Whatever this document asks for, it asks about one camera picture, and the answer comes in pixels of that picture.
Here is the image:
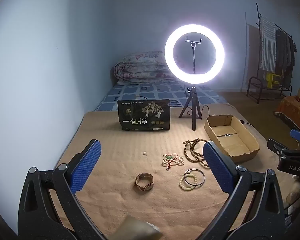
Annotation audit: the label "black printed snack bag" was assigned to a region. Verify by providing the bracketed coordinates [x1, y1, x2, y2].
[117, 99, 171, 131]

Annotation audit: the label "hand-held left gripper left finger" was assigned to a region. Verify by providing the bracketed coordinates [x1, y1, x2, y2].
[17, 139, 108, 240]

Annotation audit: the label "white bead necklace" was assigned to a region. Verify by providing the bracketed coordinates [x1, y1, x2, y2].
[161, 155, 185, 172]

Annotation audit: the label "orange cloth-covered box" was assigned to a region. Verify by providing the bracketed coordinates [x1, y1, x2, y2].
[274, 96, 300, 133]

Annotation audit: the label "brown wooden bead necklace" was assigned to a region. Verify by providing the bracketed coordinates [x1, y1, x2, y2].
[182, 138, 210, 169]

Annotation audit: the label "person's left hand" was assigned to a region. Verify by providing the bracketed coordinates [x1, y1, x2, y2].
[116, 216, 163, 240]

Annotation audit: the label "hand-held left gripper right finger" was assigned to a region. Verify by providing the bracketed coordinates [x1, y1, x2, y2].
[202, 141, 287, 240]

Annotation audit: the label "black phone holder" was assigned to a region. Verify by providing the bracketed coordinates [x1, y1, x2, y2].
[184, 36, 203, 74]

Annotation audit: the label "white bead bracelet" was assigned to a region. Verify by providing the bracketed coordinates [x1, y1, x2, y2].
[179, 173, 198, 190]

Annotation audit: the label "black metal shoe rack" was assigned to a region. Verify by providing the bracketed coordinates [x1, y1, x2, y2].
[246, 76, 293, 105]

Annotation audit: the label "black clothes rack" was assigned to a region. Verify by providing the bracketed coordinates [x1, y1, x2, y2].
[255, 3, 297, 90]

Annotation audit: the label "yellow box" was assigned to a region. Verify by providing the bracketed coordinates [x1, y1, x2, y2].
[266, 72, 282, 88]

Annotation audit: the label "cardboard box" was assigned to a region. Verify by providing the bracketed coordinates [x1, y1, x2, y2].
[204, 115, 261, 162]

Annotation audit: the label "dark hanging clothes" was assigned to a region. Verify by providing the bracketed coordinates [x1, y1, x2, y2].
[275, 29, 296, 88]

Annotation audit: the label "black ring light cable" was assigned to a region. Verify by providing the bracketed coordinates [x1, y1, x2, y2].
[185, 104, 250, 127]

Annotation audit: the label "black tripod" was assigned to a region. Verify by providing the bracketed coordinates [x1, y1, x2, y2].
[179, 86, 202, 132]

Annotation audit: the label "folded floral quilt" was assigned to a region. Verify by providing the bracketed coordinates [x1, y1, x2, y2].
[113, 51, 175, 85]

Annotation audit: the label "thin metal bangle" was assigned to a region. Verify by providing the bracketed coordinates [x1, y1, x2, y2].
[184, 168, 205, 186]

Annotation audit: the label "white striped hanging towel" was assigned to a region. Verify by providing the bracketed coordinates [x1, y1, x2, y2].
[259, 16, 277, 72]

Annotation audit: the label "white ring light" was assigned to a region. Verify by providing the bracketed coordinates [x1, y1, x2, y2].
[164, 24, 225, 85]

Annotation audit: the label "person's right hand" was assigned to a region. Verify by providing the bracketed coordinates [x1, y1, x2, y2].
[286, 174, 300, 205]

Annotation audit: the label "blue checked bedsheet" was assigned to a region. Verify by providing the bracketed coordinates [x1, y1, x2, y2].
[94, 81, 228, 112]

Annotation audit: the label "brown strap wristwatch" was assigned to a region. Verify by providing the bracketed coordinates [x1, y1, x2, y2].
[134, 173, 155, 193]

